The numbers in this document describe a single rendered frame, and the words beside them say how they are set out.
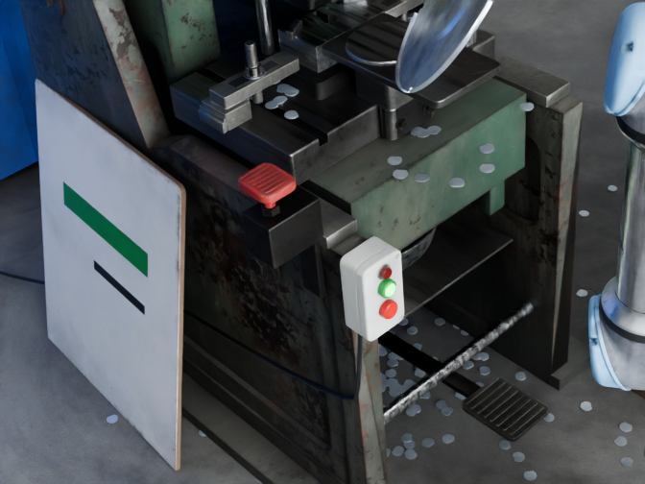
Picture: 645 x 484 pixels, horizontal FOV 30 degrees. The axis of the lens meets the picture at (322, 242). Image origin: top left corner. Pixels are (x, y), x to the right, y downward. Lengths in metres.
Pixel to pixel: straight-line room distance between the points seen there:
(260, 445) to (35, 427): 0.46
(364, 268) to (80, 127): 0.72
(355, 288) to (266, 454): 0.63
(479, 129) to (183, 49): 0.49
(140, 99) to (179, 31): 0.14
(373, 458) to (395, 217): 0.42
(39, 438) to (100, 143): 0.62
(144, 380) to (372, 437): 0.50
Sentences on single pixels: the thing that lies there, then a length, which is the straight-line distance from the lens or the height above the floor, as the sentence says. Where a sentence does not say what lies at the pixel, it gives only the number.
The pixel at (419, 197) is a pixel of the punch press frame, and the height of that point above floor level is 0.58.
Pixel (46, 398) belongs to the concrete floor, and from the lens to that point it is 2.49.
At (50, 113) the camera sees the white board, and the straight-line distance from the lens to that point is 2.29.
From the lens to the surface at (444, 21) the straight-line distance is 1.68.
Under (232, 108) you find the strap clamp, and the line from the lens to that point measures 1.82.
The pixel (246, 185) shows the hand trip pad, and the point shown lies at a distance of 1.61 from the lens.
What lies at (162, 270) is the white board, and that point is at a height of 0.41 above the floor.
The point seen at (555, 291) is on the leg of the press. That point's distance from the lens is 2.20.
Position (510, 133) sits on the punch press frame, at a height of 0.59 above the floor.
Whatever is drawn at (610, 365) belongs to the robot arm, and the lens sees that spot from 1.52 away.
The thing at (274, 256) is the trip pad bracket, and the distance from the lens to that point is 1.65.
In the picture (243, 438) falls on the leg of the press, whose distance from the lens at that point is 2.27.
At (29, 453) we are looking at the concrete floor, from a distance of 2.39.
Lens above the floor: 1.70
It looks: 39 degrees down
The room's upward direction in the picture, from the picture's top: 6 degrees counter-clockwise
